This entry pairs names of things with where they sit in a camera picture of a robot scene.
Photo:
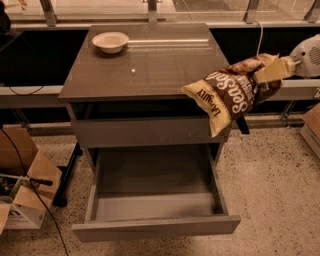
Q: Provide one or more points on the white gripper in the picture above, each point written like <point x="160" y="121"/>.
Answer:
<point x="307" y="56"/>

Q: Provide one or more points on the brown chip bag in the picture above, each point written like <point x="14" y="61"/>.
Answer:
<point x="229" y="93"/>

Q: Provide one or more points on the grey drawer cabinet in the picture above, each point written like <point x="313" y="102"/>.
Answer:
<point x="145" y="78"/>

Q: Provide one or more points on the open grey lower drawer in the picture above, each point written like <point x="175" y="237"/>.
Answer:
<point x="155" y="192"/>

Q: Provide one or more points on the closed grey upper drawer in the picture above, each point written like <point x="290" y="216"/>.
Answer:
<point x="145" y="132"/>

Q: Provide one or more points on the cardboard box at right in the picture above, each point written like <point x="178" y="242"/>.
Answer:
<point x="311" y="129"/>

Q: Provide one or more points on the white bowl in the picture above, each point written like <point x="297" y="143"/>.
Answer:
<point x="110" y="42"/>

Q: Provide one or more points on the black table leg stand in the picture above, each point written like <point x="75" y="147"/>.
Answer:
<point x="60" y="199"/>

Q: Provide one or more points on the open cardboard box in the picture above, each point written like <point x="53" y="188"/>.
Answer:
<point x="23" y="204"/>

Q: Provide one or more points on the black handled tool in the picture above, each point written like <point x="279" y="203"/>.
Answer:
<point x="30" y="179"/>

